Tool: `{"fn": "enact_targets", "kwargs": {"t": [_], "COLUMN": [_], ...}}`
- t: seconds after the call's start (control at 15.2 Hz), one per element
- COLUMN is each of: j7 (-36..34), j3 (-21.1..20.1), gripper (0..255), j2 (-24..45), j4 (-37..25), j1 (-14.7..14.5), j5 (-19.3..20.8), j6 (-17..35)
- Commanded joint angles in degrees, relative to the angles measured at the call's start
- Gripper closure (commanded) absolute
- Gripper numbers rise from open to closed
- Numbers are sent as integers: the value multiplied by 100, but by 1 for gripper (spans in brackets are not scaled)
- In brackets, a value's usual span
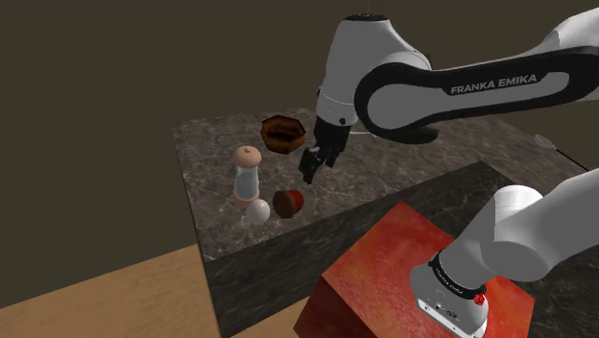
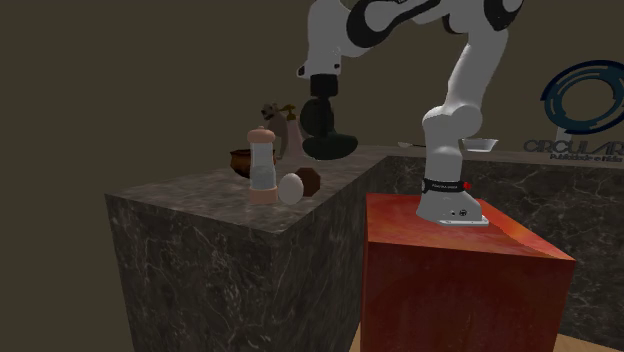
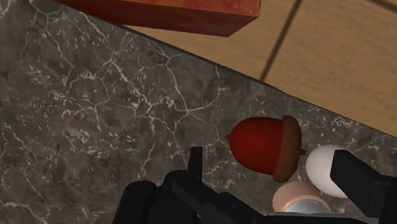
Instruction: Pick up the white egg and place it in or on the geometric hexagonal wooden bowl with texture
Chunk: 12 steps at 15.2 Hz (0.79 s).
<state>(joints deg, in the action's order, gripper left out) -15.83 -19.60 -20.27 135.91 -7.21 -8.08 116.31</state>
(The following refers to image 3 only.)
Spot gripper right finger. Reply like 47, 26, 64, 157
330, 149, 397, 224

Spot pink cup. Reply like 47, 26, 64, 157
272, 181, 332, 215

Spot red robot stand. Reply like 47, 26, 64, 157
54, 0, 262, 38

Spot red acorn with brown cap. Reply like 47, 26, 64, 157
225, 115, 306, 183

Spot white egg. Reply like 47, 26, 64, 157
305, 144, 349, 199

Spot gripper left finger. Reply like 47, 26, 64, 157
112, 146, 267, 224

